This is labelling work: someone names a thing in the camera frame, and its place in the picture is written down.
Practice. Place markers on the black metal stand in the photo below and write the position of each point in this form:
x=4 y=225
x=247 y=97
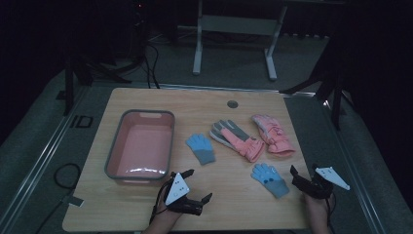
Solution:
x=68 y=87
x=336 y=97

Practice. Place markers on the person's right hand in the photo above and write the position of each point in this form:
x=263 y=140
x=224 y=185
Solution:
x=319 y=209

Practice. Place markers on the blue knit glove dark dots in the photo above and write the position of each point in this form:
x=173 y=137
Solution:
x=269 y=178

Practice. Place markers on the white metal desk frame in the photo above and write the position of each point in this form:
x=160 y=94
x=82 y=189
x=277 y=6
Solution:
x=238 y=25

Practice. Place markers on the blue knit glove grey cuff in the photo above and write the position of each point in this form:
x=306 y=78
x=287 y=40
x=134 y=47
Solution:
x=201 y=148

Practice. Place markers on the metal floor rail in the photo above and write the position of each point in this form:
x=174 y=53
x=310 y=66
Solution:
x=211 y=87
x=39 y=162
x=357 y=169

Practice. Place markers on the grey tape patch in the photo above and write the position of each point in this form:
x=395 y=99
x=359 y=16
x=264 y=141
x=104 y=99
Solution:
x=74 y=201

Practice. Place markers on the pink basin grey rim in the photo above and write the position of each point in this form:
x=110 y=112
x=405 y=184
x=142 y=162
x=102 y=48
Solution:
x=142 y=146

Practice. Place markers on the person's left hand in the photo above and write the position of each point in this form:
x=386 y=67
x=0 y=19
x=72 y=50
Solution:
x=165 y=218

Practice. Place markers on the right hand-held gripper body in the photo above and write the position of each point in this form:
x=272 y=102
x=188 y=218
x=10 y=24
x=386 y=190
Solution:
x=332 y=177

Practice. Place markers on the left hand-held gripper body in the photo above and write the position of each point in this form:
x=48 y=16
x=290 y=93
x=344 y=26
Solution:
x=177 y=190

